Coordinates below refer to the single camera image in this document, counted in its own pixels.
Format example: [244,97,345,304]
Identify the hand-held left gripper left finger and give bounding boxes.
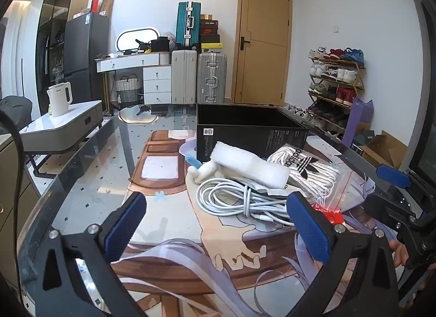
[21,192,148,317]

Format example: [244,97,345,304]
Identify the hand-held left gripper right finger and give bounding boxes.
[285,191,401,317]

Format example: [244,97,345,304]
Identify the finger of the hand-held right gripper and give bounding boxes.
[364,190,418,236]
[376,164,425,195]

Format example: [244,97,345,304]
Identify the red balloon packet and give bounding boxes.
[311,201,344,225]

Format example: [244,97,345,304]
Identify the bag of white rope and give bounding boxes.
[266,145,375,213]

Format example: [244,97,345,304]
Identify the white plush toy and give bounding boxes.
[186,140,290,190]

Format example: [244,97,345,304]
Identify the white cable bundle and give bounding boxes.
[196,177,298,228]

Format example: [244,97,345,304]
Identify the black cardboard box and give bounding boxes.
[196,104,309,164]

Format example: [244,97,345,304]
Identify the person's right hand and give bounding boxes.
[388,238,411,268]

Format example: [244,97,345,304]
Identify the brown cardboard box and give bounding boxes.
[358,130,408,169]

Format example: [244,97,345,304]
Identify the dark green box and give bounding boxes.
[352,123,379,154]

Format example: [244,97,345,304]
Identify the purple rolled mat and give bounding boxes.
[341,97,374,149]

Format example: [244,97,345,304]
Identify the white low table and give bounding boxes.
[19,101,104,178]

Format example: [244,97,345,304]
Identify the beige cabinet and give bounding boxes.
[0,135,35,290]

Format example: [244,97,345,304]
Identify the wooden shoe rack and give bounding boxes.
[308,48,367,140]

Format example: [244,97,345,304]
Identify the rows of shoes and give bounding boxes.
[284,46,365,140]

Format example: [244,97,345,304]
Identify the woven basket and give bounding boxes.
[115,77,142,103]

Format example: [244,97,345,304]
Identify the white electric kettle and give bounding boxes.
[46,82,72,118]

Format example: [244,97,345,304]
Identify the white vanity desk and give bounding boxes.
[95,52,172,104]

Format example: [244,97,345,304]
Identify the white suitcase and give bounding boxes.
[171,49,198,104]

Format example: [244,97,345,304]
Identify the dark grey beanbag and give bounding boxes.
[0,96,33,123]

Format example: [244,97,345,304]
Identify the silver suitcase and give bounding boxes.
[197,52,228,104]

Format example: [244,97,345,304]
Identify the black fridge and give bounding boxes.
[63,12,110,113]

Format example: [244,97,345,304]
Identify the wooden door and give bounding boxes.
[232,0,293,106]

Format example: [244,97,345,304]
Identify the oval vanity mirror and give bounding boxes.
[115,26,160,52]

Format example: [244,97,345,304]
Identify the white curtain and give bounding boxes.
[0,0,32,99]

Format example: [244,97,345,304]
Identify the teal suitcase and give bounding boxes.
[175,2,201,50]

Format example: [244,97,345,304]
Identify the tall dark glass cabinet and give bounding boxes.
[36,0,93,116]

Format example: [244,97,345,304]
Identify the black cable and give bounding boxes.
[0,109,27,169]

